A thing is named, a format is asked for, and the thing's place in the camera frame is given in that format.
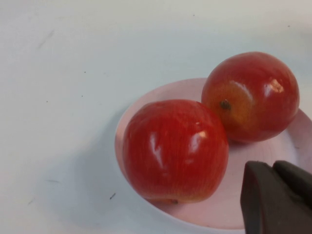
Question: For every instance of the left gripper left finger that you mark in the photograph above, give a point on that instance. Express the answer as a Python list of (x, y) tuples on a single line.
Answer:
[(268, 207)]

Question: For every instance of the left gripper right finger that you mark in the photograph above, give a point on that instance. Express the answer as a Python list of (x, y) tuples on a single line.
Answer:
[(295, 182)]

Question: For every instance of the red toy apple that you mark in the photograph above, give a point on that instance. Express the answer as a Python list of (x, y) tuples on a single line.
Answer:
[(256, 97), (170, 151)]

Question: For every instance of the pink round plate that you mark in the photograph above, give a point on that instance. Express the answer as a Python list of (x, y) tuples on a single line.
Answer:
[(268, 151)]

